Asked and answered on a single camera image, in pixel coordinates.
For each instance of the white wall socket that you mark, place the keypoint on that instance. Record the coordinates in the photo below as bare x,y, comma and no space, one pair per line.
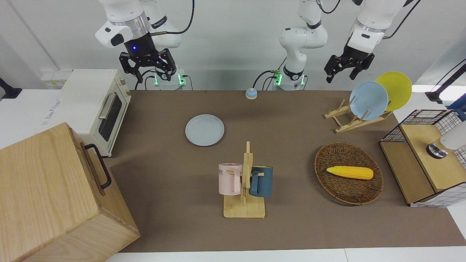
54,80

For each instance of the brown wicker basket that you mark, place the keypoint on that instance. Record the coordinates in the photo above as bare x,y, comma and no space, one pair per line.
349,191

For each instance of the wooden mug tree stand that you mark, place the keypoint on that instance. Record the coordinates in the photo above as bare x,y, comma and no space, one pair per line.
244,209

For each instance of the pink mug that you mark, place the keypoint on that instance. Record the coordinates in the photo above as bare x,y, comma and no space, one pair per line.
227,180

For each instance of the light blue plate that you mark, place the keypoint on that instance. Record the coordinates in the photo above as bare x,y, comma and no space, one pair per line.
369,100

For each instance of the white toaster oven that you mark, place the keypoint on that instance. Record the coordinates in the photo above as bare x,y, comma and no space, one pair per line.
87,98

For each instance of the yellow plate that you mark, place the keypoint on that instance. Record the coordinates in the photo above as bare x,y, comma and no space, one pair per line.
398,87

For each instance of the small blue bell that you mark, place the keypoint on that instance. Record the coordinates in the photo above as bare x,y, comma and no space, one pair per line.
251,94

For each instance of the wooden cabinet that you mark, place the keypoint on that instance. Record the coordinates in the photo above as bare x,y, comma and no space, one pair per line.
43,196

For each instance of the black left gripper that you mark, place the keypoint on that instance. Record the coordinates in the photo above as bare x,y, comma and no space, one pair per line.
356,54

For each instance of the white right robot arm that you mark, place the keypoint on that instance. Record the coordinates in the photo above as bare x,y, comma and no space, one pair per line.
120,14

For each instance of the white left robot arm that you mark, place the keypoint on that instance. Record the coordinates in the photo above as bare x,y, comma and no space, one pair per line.
302,36

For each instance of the black camera stand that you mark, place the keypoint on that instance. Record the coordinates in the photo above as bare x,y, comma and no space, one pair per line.
442,89
9,92

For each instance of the wooden plate rack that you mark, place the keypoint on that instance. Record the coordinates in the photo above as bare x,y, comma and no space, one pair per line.
358,124

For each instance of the yellow corn cob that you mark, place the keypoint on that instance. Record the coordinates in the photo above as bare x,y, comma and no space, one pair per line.
349,172

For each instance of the teal mug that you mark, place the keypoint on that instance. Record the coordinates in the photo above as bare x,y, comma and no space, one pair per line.
264,182

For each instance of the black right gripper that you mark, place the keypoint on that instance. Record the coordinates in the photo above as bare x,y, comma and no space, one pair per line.
140,47

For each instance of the blue object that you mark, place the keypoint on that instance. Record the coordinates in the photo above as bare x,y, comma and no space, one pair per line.
459,107

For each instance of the brown table mat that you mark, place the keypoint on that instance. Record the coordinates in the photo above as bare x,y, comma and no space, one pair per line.
182,174

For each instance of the gray round plate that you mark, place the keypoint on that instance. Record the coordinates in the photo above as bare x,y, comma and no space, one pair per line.
204,130

